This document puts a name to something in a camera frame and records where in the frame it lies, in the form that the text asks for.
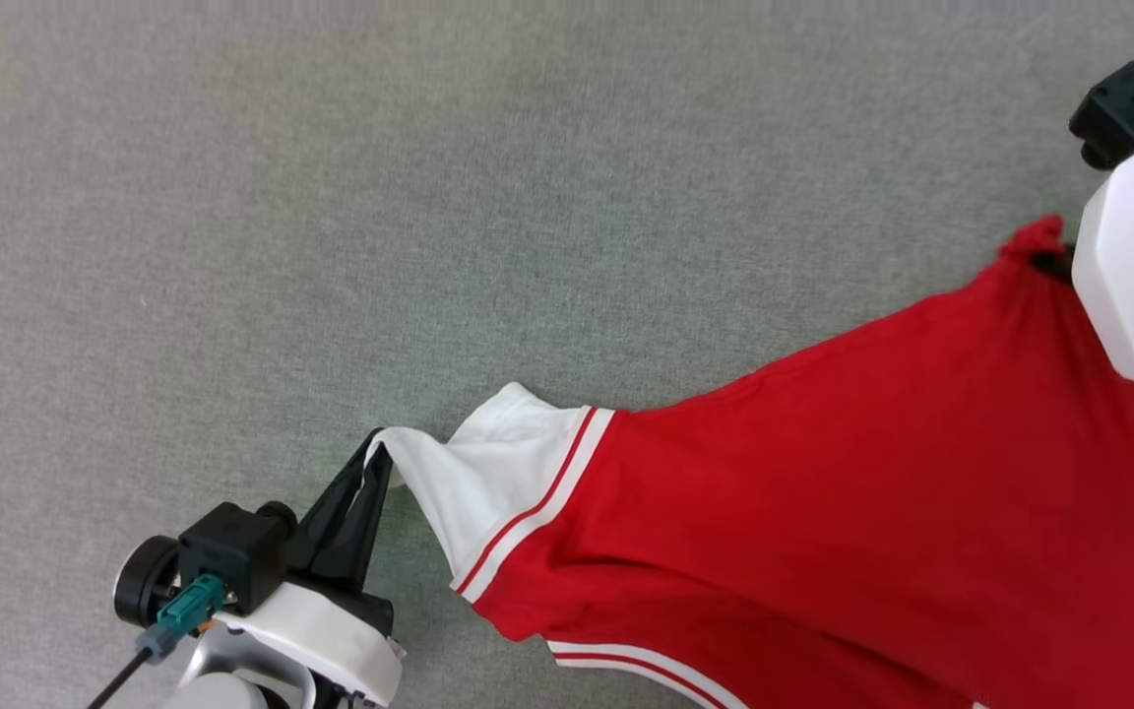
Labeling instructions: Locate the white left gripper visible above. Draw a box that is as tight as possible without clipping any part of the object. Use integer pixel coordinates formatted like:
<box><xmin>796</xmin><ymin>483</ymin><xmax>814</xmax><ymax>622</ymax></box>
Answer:
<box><xmin>113</xmin><ymin>429</ymin><xmax>408</xmax><ymax>708</ymax></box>

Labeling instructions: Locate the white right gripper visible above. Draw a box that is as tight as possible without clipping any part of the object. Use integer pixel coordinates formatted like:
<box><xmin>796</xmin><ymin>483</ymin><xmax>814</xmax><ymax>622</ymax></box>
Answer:
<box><xmin>1030</xmin><ymin>106</ymin><xmax>1134</xmax><ymax>385</ymax></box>

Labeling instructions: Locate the red and white jersey garment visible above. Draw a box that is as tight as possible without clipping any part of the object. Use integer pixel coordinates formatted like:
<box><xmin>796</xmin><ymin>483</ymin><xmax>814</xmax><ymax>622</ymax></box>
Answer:
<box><xmin>364</xmin><ymin>215</ymin><xmax>1134</xmax><ymax>709</ymax></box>

